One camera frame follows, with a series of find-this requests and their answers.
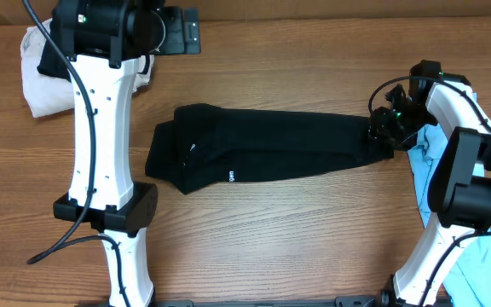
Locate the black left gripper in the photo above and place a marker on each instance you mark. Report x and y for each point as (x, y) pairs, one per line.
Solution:
(190, 32)

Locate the folded beige garment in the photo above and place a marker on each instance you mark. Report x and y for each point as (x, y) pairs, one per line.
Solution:
(47, 95)

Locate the black t-shirt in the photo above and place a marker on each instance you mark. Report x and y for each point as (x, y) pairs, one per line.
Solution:
(205, 144)

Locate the folded black garment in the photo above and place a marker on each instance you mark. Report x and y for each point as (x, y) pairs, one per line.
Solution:
(52, 65)

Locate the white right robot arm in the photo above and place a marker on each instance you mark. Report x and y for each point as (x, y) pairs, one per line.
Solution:
(459, 192)

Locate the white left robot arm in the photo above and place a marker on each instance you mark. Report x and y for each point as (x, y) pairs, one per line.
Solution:
(108, 44)

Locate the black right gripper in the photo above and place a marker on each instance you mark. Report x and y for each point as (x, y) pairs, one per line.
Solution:
(380, 125)

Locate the light blue t-shirt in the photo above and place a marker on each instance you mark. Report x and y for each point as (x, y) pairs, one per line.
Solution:
(468, 283)

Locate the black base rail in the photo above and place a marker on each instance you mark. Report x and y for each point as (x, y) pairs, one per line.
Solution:
(342, 301)

